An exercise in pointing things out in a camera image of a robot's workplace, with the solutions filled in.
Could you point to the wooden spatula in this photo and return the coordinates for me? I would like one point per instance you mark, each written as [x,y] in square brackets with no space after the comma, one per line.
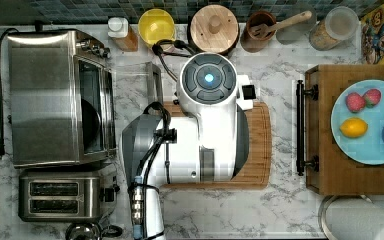
[263,30]

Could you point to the bamboo cutting board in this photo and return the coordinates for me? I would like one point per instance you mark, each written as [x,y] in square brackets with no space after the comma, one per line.
[255,173]

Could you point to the glass jar with grains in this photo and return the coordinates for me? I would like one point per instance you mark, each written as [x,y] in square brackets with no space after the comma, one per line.
[339,25]

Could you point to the red strawberry left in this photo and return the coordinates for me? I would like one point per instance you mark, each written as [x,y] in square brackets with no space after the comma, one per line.
[355,102]

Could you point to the red strawberry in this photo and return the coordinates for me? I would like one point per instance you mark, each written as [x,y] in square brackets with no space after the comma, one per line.
[372,97]
[355,102]

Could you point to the wooden tray with black handle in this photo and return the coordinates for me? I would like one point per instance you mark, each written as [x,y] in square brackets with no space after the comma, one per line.
[328,170]

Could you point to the yellow mug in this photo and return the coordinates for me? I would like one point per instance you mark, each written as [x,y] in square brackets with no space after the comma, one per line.
[155,25]

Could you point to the glass oven door with handle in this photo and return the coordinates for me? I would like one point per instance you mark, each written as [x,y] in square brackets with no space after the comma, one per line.
[138,83]

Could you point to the light blue plate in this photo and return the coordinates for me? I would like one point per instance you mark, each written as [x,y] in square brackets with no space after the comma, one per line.
[369,148]

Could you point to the stainless steel toaster oven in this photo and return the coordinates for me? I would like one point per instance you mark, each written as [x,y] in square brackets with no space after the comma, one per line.
[61,96]

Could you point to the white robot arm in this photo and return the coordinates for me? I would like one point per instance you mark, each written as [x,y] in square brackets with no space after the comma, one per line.
[208,143]

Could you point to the brown utensil holder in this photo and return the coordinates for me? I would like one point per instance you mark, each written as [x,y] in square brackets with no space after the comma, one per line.
[253,38]

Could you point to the black canister with wooden lid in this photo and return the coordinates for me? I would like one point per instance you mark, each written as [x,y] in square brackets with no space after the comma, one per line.
[214,28]

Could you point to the red strawberry right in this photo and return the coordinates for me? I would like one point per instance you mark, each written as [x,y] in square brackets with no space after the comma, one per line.
[372,97]

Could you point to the steel kettle with black handle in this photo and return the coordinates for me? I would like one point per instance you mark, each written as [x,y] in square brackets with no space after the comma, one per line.
[92,231]

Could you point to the stainless steel two-slot toaster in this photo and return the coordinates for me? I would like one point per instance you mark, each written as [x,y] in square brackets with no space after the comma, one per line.
[67,196]

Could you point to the yellow lemon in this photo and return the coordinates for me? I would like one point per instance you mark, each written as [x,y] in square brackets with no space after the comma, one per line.
[353,127]

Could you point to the bottle with white cap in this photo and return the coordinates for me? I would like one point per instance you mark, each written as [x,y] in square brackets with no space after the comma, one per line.
[120,31]

